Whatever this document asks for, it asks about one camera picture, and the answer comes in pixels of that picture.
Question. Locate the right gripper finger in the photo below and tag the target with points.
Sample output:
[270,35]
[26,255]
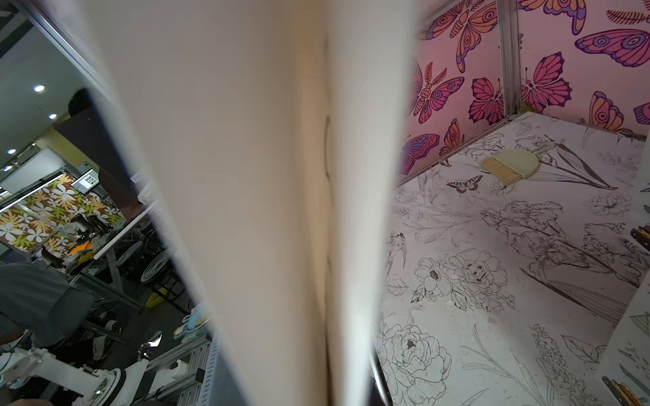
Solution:
[379,392]

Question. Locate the tan straw hat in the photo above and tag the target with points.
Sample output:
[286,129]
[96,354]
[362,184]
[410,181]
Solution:
[512,166]

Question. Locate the white paper bag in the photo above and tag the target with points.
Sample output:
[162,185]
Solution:
[270,132]
[624,368]

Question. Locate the aluminium frame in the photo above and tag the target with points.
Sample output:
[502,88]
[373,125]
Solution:
[509,46]

